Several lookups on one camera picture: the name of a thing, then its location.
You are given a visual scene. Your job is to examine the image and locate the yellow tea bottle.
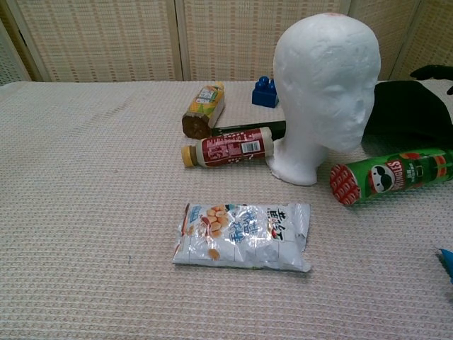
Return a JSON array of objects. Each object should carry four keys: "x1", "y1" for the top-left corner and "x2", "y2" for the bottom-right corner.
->
[{"x1": 181, "y1": 81, "x2": 227, "y2": 139}]

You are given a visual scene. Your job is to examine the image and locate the blue snack packet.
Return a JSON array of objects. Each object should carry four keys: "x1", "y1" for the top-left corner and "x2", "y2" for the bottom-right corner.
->
[{"x1": 437, "y1": 247, "x2": 453, "y2": 286}]

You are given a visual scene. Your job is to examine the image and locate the woven folding screen panel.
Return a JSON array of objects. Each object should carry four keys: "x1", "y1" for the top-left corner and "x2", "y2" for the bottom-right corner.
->
[
  {"x1": 0, "y1": 13, "x2": 33, "y2": 86},
  {"x1": 389, "y1": 0, "x2": 453, "y2": 81},
  {"x1": 5, "y1": 0, "x2": 183, "y2": 84},
  {"x1": 348, "y1": 0, "x2": 423, "y2": 81},
  {"x1": 175, "y1": 0, "x2": 355, "y2": 82}
]

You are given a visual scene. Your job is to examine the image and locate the black plastic tray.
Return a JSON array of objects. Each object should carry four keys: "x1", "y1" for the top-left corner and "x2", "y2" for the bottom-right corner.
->
[{"x1": 212, "y1": 120, "x2": 287, "y2": 140}]

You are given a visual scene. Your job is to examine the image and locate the black baseball cap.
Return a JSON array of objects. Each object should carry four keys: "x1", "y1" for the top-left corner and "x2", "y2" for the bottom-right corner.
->
[{"x1": 360, "y1": 80, "x2": 453, "y2": 147}]

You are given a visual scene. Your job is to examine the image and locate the red label milk tea bottle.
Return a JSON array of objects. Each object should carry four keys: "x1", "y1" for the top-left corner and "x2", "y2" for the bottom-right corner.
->
[{"x1": 180, "y1": 126, "x2": 274, "y2": 168}]

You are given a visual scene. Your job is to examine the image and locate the blue building block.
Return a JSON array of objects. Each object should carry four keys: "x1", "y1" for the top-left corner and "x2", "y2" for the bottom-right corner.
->
[{"x1": 251, "y1": 76, "x2": 280, "y2": 107}]

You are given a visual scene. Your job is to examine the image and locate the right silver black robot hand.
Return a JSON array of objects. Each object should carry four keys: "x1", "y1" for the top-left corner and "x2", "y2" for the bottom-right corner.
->
[{"x1": 410, "y1": 64, "x2": 453, "y2": 81}]

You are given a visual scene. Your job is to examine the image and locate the pale woven tablecloth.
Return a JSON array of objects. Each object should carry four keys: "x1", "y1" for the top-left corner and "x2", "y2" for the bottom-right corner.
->
[{"x1": 0, "y1": 79, "x2": 453, "y2": 340}]

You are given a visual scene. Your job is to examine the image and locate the white peanut snack bag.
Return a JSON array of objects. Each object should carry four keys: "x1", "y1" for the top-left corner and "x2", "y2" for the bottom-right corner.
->
[{"x1": 172, "y1": 203, "x2": 312, "y2": 273}]

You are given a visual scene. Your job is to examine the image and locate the green Pringles can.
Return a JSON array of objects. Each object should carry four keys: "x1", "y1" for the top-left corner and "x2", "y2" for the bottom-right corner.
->
[{"x1": 329, "y1": 147, "x2": 453, "y2": 207}]

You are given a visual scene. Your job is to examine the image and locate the white foam mannequin head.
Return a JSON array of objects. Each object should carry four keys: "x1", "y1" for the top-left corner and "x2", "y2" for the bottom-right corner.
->
[{"x1": 265, "y1": 11, "x2": 382, "y2": 186}]

